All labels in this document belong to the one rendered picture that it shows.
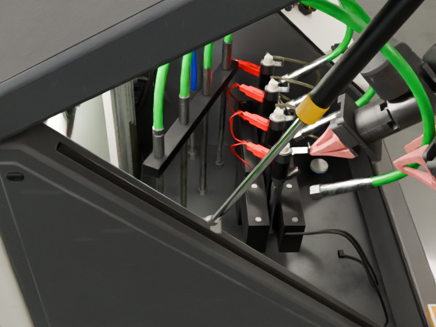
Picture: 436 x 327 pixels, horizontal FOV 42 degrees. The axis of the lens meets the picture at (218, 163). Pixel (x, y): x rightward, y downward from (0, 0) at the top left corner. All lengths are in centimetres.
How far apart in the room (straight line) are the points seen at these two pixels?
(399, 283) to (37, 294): 67
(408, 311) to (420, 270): 7
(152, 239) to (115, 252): 4
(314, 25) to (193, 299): 103
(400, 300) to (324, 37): 68
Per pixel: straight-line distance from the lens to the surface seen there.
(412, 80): 70
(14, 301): 61
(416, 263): 104
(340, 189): 83
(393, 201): 111
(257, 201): 101
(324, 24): 150
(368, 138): 87
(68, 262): 54
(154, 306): 59
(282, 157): 91
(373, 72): 79
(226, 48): 107
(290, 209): 101
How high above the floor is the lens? 174
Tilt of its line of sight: 45 degrees down
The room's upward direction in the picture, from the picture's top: 4 degrees clockwise
